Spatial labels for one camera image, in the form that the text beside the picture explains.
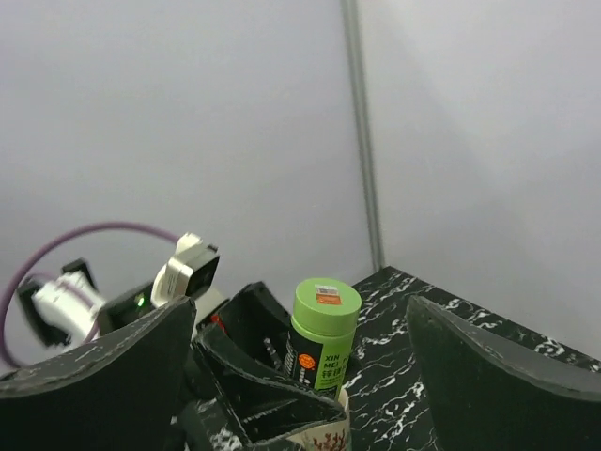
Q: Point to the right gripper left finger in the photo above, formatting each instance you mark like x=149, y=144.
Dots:
x=118, y=392

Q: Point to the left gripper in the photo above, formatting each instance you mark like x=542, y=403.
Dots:
x=240, y=345

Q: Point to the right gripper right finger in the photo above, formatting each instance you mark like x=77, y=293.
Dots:
x=486, y=392

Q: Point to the green pill bottle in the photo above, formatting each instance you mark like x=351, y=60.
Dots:
x=322, y=329

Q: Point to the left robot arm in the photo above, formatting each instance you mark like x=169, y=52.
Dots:
x=67, y=310

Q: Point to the cream floral mug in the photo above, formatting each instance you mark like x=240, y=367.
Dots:
x=334, y=436

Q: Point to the black marble mat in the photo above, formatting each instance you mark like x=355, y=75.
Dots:
x=387, y=400

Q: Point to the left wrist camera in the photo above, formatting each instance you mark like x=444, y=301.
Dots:
x=189, y=271

